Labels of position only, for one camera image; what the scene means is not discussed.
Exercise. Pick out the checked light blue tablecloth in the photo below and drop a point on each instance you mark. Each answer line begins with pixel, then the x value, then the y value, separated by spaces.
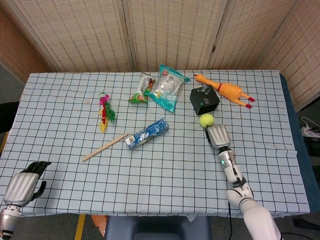
pixel 160 180

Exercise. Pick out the dark blue chair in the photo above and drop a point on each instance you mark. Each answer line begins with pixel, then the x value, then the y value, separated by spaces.
pixel 155 228

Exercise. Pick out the long blue carton box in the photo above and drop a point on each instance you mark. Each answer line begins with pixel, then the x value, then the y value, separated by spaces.
pixel 147 133

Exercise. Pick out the beige woven folding screen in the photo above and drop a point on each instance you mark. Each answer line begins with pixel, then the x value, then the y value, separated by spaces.
pixel 82 32

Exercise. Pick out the green crumpled snack bag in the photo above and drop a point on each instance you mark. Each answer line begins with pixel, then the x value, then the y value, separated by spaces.
pixel 140 97

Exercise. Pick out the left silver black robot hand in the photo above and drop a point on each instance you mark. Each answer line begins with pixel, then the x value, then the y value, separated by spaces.
pixel 21 186

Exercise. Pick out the orange rubber chicken toy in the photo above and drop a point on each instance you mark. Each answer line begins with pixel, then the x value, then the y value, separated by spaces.
pixel 230 91

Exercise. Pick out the black object beside table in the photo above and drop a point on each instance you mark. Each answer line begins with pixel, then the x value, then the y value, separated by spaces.
pixel 7 117

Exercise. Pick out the wooden round stick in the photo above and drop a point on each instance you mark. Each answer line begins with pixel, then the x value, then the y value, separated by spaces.
pixel 105 147

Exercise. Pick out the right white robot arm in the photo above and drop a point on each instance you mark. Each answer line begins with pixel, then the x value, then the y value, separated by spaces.
pixel 240 190

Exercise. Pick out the black cube box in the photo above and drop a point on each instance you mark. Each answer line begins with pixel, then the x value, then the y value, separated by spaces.
pixel 203 101

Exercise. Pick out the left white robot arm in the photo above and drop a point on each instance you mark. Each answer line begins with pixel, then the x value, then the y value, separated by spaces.
pixel 8 217

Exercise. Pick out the colourful feather toy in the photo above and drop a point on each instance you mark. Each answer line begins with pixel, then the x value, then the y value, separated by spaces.
pixel 106 113

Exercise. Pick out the blue padded table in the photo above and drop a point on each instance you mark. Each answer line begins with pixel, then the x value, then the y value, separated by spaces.
pixel 298 130

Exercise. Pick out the yellow tennis ball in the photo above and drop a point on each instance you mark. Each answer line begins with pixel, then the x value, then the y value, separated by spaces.
pixel 206 120

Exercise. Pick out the teal clear snack bag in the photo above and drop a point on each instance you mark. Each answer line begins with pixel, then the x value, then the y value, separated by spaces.
pixel 167 95

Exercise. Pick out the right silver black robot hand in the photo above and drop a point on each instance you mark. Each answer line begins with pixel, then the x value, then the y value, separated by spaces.
pixel 220 136

